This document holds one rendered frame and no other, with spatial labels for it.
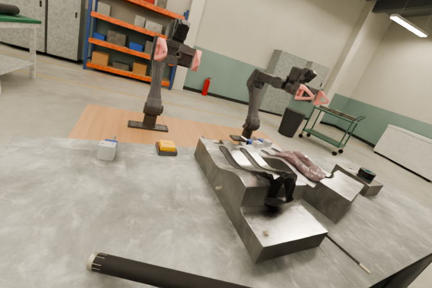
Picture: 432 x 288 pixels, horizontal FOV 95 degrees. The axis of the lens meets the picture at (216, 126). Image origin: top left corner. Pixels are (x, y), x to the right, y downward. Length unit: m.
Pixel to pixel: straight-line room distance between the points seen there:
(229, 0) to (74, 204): 6.17
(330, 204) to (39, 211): 0.90
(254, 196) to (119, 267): 0.37
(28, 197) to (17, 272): 0.19
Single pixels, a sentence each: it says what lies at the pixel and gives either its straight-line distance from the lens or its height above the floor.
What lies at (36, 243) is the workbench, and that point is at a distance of 0.57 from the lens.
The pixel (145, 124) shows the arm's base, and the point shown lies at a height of 0.82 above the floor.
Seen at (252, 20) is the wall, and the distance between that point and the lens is 6.65.
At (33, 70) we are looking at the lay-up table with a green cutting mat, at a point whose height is 0.13.
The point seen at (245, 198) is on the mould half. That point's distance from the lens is 0.61.
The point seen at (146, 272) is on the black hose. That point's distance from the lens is 0.46.
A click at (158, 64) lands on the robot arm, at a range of 1.06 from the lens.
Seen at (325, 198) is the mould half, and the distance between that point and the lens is 0.93.
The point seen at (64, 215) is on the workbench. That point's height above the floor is 0.80.
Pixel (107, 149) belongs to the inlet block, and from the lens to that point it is 0.76.
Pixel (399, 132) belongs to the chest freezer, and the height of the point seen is 0.82.
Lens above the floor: 1.24
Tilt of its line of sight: 19 degrees down
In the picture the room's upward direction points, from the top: 18 degrees clockwise
